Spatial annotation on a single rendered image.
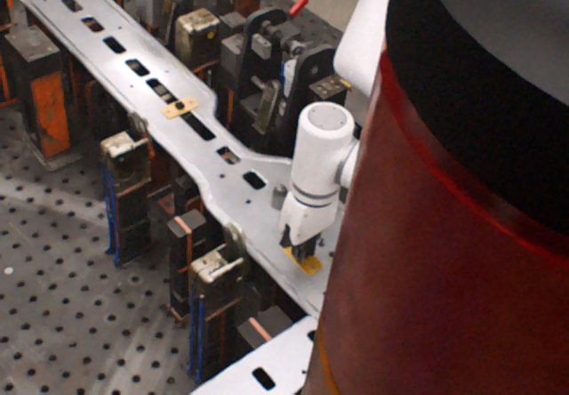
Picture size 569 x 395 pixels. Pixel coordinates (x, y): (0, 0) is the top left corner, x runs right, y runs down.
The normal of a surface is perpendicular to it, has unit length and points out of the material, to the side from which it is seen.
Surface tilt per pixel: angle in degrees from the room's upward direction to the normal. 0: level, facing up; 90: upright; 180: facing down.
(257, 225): 0
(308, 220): 89
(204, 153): 0
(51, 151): 90
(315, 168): 90
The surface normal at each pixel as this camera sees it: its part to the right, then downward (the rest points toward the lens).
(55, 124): 0.64, 0.59
